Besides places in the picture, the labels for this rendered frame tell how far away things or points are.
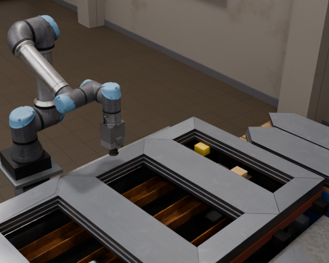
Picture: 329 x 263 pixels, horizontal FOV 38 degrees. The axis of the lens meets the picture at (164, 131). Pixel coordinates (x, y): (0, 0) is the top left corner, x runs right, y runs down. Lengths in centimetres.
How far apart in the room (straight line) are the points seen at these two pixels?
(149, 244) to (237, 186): 48
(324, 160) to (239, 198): 51
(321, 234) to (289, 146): 49
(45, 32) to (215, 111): 254
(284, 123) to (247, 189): 64
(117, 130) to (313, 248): 89
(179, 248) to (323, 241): 59
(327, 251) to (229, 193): 41
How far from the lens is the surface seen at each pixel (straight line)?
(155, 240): 169
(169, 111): 437
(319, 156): 227
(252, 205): 188
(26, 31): 212
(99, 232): 176
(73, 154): 378
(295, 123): 251
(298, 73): 404
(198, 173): 202
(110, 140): 198
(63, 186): 197
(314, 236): 198
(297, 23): 396
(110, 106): 192
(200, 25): 516
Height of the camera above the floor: 200
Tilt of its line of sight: 30 degrees down
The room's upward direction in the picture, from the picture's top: 1 degrees clockwise
